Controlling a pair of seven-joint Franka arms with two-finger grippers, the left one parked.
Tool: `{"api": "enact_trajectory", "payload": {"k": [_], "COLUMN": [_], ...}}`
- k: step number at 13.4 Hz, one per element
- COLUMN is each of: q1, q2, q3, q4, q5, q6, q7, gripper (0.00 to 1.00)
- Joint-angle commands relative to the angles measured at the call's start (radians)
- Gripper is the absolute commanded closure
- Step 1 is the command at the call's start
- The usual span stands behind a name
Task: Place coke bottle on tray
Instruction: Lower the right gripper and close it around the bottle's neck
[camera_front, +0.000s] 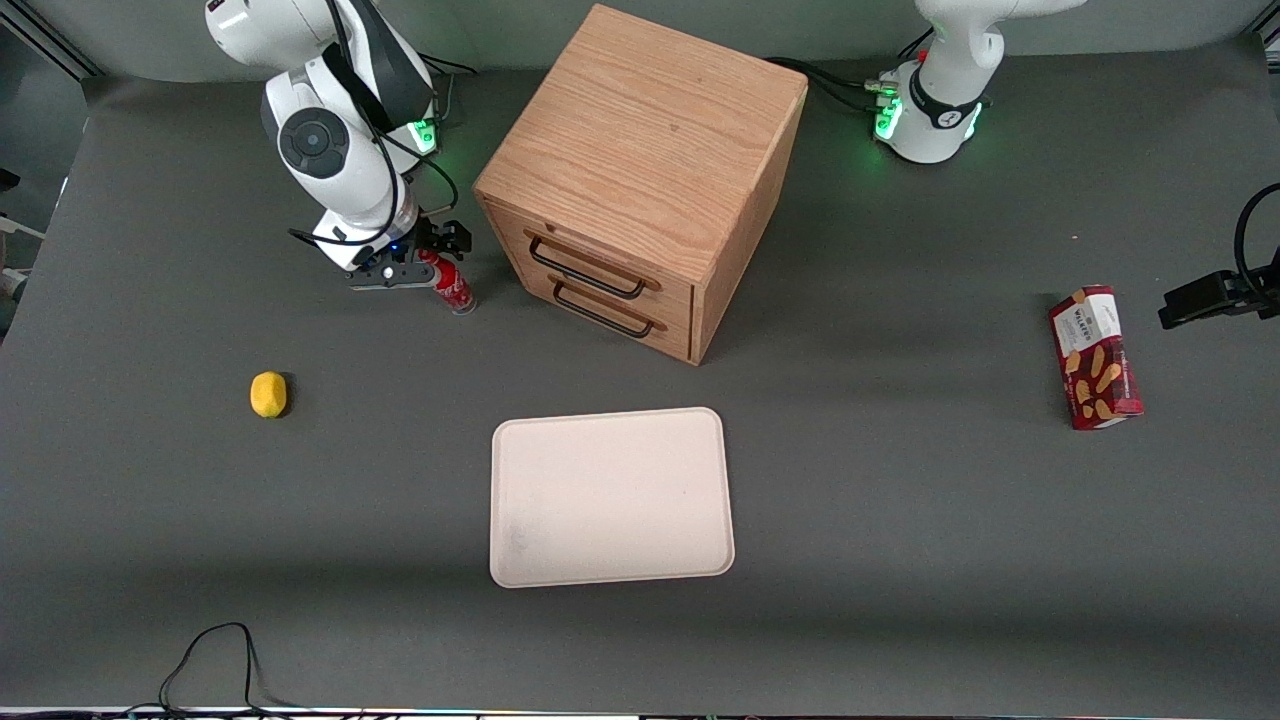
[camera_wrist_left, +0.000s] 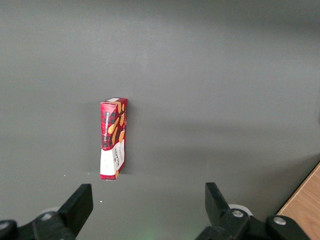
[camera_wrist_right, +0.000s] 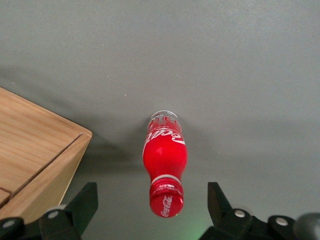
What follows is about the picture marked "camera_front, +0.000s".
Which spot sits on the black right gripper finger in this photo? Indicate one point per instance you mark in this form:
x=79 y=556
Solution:
x=453 y=238
x=425 y=242

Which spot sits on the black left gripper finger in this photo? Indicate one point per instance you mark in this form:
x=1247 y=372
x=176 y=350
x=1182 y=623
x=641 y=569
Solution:
x=1260 y=295
x=1198 y=300

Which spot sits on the small red coke bottle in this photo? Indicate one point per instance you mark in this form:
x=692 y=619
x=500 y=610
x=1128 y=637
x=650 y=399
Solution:
x=455 y=290

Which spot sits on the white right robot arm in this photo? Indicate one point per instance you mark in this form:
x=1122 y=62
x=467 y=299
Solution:
x=320 y=140

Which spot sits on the beige rectangular tray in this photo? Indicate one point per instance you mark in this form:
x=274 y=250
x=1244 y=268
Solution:
x=610 y=495

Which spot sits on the red tartan shortbread box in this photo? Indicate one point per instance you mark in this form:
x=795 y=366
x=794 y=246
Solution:
x=1095 y=360

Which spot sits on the yellow lemon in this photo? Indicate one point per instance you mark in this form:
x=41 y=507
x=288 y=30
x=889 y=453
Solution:
x=268 y=394

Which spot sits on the oak wooden drawer cabinet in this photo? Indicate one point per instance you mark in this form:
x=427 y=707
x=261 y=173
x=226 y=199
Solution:
x=650 y=130

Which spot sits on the wooden drawer front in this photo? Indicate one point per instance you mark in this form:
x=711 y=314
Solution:
x=680 y=300
x=680 y=342

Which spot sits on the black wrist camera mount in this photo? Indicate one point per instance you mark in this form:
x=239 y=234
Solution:
x=385 y=277

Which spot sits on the grey aluminium frame rail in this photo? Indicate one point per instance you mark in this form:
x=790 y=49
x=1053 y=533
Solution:
x=50 y=45

